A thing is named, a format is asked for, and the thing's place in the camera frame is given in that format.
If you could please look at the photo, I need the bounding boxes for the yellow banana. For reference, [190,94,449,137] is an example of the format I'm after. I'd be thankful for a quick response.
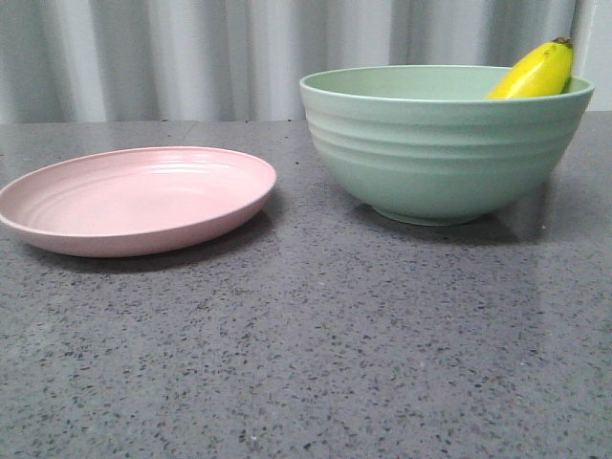
[487,36,574,99]

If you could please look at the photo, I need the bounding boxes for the green ribbed bowl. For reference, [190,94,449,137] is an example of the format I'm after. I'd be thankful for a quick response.
[299,65,594,226]

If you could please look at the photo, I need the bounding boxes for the white curtain backdrop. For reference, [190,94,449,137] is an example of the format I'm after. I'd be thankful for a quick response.
[1,1,611,123]

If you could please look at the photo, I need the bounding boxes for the pink plate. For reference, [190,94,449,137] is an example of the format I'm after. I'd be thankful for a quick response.
[1,146,276,257]

